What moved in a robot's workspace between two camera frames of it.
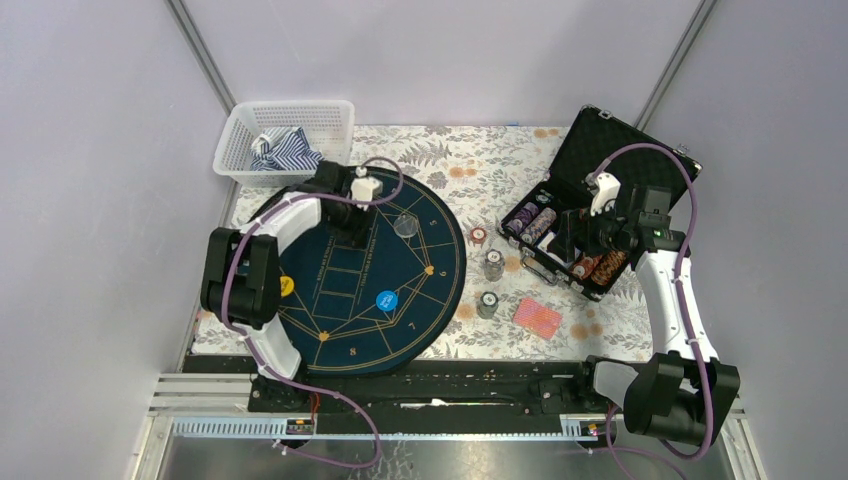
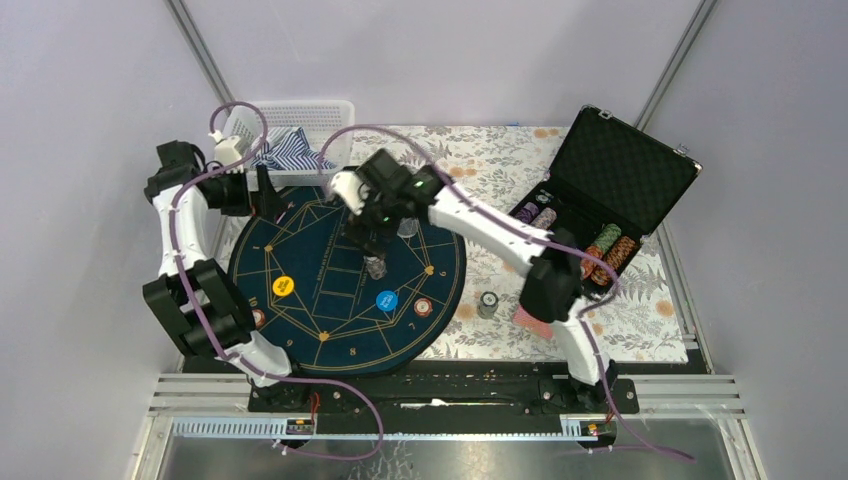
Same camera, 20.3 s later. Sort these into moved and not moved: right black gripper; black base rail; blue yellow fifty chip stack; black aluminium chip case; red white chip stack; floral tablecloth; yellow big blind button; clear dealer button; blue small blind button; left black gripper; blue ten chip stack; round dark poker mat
Moved: blue ten chip stack; right black gripper; red white chip stack; left black gripper
Not moved: yellow big blind button; blue small blind button; blue yellow fifty chip stack; round dark poker mat; black aluminium chip case; clear dealer button; black base rail; floral tablecloth
